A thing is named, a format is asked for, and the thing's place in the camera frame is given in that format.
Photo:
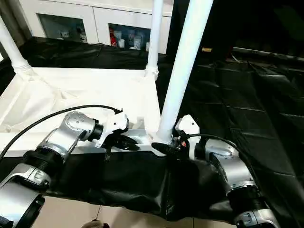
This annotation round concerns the black work mat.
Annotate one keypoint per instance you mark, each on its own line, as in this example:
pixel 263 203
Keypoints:
pixel 237 95

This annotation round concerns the white cup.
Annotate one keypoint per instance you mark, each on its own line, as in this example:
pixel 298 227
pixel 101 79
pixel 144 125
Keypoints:
pixel 147 46

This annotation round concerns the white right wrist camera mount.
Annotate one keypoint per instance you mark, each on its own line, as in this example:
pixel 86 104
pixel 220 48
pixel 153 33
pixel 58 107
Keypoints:
pixel 190 126

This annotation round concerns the white glass door cabinet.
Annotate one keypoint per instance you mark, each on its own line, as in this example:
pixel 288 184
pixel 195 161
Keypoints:
pixel 95 12

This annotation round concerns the dark long rod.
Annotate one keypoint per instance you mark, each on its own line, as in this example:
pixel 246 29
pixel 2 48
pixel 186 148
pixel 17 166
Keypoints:
pixel 268 53

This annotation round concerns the small gold object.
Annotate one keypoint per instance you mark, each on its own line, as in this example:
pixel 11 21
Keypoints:
pixel 206 50

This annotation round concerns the beige curtain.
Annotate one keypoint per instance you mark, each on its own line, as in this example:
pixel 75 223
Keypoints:
pixel 12 14

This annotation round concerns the white plastic table leg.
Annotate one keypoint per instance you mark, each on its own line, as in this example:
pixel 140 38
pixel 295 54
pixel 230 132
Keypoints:
pixel 187 59
pixel 16 57
pixel 154 35

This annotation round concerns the red package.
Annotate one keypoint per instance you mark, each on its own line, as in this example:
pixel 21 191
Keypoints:
pixel 113 38

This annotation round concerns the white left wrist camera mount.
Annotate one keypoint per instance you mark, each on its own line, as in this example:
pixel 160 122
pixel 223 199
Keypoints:
pixel 116 123

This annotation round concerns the white plastic table top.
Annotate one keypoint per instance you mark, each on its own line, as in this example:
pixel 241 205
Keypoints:
pixel 83 90

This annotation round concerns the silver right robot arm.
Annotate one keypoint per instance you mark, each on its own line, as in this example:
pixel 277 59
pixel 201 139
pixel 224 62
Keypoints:
pixel 232 166

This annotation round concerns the black robot foot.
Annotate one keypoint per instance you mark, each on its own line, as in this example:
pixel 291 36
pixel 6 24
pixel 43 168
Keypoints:
pixel 95 224

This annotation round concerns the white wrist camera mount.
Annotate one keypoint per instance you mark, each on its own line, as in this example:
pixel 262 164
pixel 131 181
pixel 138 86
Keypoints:
pixel 190 126
pixel 116 123

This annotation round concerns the white tub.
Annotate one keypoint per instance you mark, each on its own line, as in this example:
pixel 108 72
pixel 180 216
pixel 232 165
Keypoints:
pixel 137 42

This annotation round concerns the white jar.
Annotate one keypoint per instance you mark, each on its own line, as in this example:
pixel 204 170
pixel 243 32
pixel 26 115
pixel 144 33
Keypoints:
pixel 121 43

